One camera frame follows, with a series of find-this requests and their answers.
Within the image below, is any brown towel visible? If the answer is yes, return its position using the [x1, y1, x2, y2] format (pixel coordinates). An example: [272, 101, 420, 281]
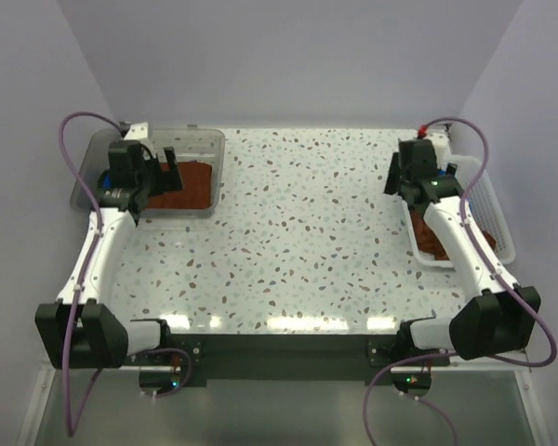
[147, 161, 213, 210]
[408, 208, 498, 262]

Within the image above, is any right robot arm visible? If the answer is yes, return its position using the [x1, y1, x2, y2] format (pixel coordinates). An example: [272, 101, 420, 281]
[385, 139, 541, 365]

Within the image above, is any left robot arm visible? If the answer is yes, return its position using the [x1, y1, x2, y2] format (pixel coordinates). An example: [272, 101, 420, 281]
[34, 139, 183, 370]

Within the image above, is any clear plastic storage bin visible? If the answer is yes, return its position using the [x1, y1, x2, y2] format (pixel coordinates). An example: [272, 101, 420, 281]
[70, 126, 225, 218]

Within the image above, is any white plastic laundry basket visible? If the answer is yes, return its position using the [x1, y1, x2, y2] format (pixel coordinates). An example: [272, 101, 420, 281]
[402, 154, 516, 269]

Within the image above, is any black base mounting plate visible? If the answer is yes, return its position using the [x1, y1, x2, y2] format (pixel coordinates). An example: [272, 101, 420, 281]
[134, 333, 452, 387]

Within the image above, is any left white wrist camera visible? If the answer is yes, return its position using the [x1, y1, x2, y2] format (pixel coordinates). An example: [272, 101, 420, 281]
[120, 122, 151, 144]

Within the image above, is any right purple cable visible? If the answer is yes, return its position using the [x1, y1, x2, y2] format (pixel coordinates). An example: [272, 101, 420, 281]
[362, 115, 558, 446]

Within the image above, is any purple cable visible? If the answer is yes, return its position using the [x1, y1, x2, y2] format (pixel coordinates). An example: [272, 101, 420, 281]
[362, 115, 558, 446]
[57, 111, 194, 439]

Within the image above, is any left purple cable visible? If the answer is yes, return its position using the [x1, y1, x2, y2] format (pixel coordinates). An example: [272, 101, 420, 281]
[57, 111, 194, 439]

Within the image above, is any aluminium rail frame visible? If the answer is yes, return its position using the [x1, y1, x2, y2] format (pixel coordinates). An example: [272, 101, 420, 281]
[16, 296, 548, 446]

